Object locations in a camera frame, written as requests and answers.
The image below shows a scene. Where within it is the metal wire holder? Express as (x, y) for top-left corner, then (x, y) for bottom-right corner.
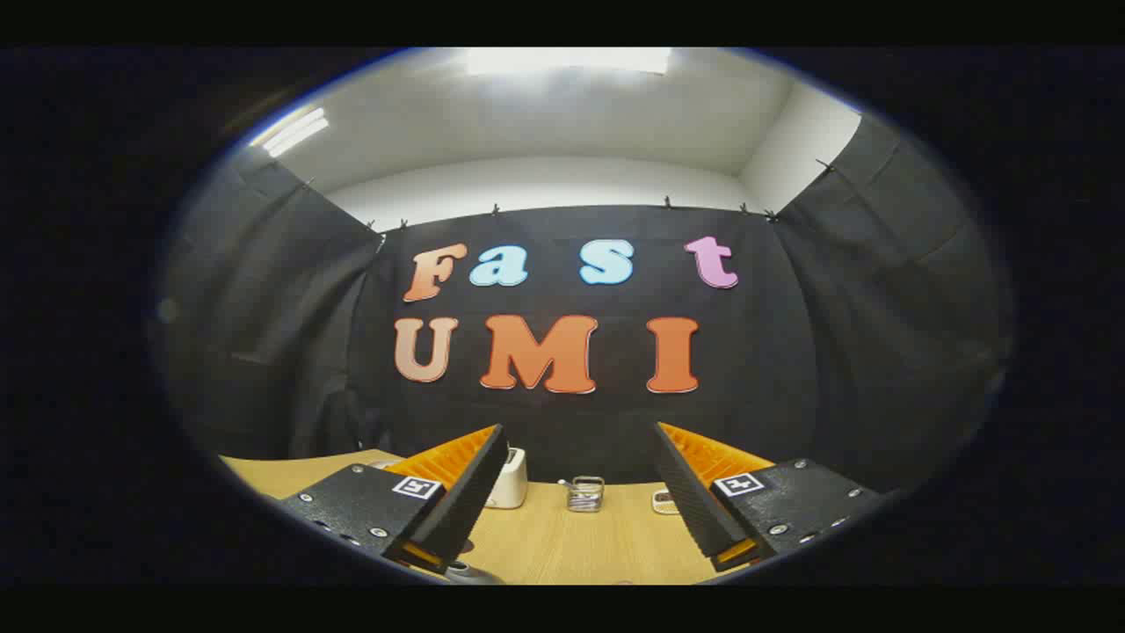
(559, 476), (606, 513)

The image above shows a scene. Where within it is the ceiling light panel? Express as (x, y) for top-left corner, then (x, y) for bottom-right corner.
(464, 48), (673, 76)

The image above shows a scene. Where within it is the white toaster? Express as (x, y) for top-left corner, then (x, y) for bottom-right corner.
(485, 447), (529, 509)

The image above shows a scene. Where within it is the wooden table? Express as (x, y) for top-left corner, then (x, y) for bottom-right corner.
(220, 450), (774, 586)

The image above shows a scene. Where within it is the ceiling tube light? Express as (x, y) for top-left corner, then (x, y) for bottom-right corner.
(250, 107), (330, 159)

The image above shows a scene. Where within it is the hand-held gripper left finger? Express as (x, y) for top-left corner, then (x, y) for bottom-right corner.
(281, 424), (511, 577)

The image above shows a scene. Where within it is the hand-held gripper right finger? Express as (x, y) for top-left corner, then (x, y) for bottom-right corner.
(652, 422), (884, 572)

